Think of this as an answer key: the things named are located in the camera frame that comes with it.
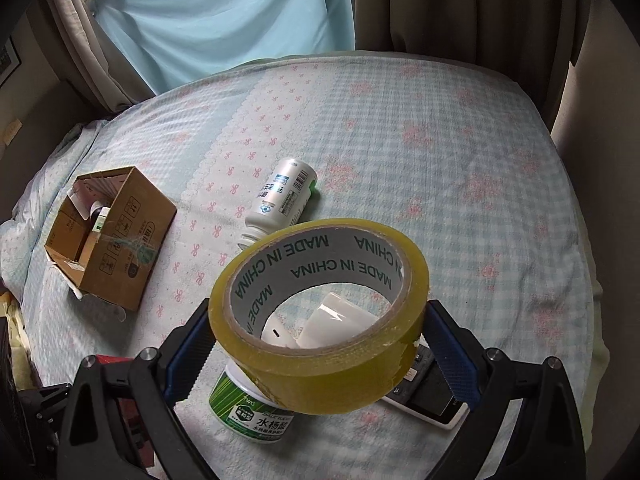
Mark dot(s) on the yellow packing tape roll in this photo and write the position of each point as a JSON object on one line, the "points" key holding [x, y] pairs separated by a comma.
{"points": [[320, 310]]}

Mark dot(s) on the light blue cloth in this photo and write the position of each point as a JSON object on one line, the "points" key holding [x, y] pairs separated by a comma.
{"points": [[225, 15]]}

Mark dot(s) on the wall picture frame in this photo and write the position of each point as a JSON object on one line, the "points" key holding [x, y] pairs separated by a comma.
{"points": [[6, 60]]}

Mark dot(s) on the white plastic bottle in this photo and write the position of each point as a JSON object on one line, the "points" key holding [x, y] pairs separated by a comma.
{"points": [[282, 195]]}

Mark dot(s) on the white charger case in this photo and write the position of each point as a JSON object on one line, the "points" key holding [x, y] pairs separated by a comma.
{"points": [[330, 322]]}

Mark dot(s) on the brown curtain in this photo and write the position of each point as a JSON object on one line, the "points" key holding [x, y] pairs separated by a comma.
{"points": [[475, 30]]}

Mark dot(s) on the beige curtain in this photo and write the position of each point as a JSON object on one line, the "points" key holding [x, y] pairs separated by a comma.
{"points": [[80, 40]]}

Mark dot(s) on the checkered floral bedspread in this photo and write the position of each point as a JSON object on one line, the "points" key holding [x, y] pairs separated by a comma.
{"points": [[400, 160]]}

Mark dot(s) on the dark bottle with green cap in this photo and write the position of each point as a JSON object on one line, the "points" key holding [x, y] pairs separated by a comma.
{"points": [[98, 225]]}

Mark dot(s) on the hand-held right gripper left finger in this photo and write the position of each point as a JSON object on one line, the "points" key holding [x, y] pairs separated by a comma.
{"points": [[186, 360]]}

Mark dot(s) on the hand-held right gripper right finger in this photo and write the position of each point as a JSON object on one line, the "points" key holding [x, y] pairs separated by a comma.
{"points": [[452, 355]]}

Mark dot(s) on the white calculator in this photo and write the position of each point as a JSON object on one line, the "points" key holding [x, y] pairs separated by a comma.
{"points": [[425, 390]]}

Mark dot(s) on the cardboard box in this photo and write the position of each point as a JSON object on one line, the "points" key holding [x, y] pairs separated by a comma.
{"points": [[107, 240]]}

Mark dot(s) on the green striped white jar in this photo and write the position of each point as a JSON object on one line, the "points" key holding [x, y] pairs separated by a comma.
{"points": [[245, 405]]}

